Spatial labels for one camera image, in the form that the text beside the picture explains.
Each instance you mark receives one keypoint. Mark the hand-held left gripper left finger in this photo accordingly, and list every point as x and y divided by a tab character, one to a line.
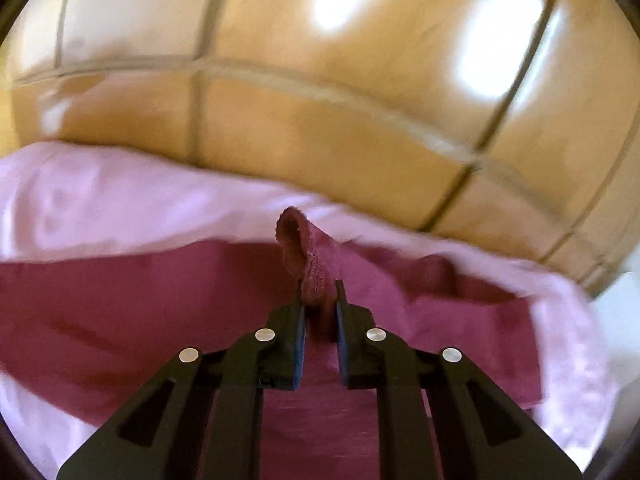
299	350

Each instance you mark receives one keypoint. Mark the dark red knitted garment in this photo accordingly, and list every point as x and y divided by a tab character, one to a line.
125	320

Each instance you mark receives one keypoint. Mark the pink bedspread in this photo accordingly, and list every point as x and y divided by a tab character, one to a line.
125	200

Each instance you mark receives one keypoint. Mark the wooden wardrobe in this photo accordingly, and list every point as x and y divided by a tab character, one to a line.
350	135

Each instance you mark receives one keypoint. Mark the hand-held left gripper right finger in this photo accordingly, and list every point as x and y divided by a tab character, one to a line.
342	350

